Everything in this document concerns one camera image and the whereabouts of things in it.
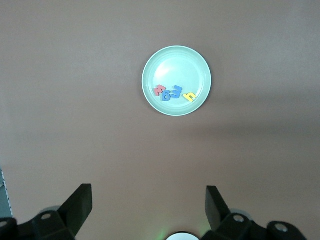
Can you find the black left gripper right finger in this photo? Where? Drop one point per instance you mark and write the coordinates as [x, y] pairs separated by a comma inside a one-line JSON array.
[[230, 227]]

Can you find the yellow lowercase letter h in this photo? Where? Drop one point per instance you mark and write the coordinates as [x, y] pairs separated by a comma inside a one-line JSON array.
[[190, 97]]

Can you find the blue lowercase letter g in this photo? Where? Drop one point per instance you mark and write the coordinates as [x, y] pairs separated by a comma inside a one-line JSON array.
[[163, 97]]

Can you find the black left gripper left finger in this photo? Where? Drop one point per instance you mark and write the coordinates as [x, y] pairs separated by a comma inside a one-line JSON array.
[[70, 220]]

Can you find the green plate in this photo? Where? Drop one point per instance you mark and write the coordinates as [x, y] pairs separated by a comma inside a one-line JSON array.
[[177, 67]]

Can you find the red lowercase letter w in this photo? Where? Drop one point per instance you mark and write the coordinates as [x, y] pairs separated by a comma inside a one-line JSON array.
[[158, 90]]

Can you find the brown table mat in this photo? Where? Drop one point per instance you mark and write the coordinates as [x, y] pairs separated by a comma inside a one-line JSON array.
[[75, 125]]

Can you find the aluminium frame post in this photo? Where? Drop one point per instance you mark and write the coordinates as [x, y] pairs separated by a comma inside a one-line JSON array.
[[5, 192]]

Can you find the blue lowercase letter m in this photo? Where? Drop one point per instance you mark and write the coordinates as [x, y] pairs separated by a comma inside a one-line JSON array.
[[177, 92]]

